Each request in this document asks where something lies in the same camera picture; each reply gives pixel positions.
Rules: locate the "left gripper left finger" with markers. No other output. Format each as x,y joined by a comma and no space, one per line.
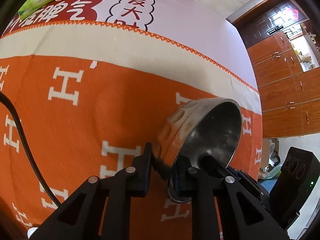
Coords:
100,208

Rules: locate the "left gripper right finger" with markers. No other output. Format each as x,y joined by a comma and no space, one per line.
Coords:
223,209

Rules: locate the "large steel bowl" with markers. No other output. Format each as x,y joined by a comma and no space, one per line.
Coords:
209,126

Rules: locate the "black electronic box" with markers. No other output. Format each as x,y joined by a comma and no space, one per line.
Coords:
298,176

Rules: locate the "wooden cabinets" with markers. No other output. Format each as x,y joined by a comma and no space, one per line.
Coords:
283,47

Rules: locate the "orange H-pattern blanket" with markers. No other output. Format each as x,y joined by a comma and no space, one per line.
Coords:
90,94

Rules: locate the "pink printed tablecloth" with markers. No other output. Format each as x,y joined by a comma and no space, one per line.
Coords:
187,22

